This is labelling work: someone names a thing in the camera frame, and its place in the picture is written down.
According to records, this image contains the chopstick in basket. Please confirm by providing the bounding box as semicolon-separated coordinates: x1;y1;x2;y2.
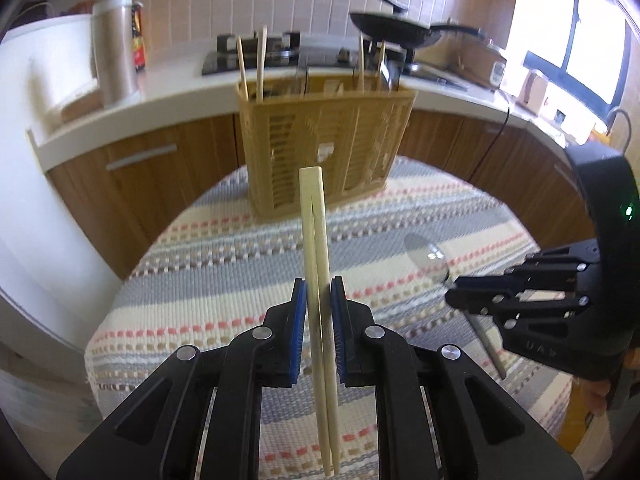
376;41;387;90
357;32;366;91
256;25;268;103

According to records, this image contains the rice cooker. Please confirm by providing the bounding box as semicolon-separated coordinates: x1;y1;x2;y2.
454;39;506;90

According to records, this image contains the steel thermos bottle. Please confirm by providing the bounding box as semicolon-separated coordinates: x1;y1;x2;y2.
91;0;139;108

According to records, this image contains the striped woven placemat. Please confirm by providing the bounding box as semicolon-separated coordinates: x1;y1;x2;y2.
85;157;570;434

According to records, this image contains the black wok with lid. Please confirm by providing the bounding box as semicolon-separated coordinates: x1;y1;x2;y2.
349;0;486;50

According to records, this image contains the window frame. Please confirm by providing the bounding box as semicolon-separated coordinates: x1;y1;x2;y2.
516;0;630;118

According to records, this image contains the black power cable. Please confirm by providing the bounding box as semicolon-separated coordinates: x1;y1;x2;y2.
464;104;512;183

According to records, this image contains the bamboo chopstick pair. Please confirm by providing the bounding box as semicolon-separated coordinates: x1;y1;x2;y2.
298;166;341;477

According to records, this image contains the black gas stove top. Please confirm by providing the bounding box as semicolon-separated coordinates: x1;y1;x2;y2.
200;31;471;92

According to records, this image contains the dark soy sauce bottle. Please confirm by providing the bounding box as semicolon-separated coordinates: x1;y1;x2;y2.
131;1;146;72

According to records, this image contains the right human hand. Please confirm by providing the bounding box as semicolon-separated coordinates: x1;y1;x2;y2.
574;378;612;417

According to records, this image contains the white electric kettle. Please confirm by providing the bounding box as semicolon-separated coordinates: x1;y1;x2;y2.
518;70;548;105

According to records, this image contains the tan plastic utensil basket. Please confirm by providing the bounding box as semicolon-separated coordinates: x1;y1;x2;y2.
236;74;416;221

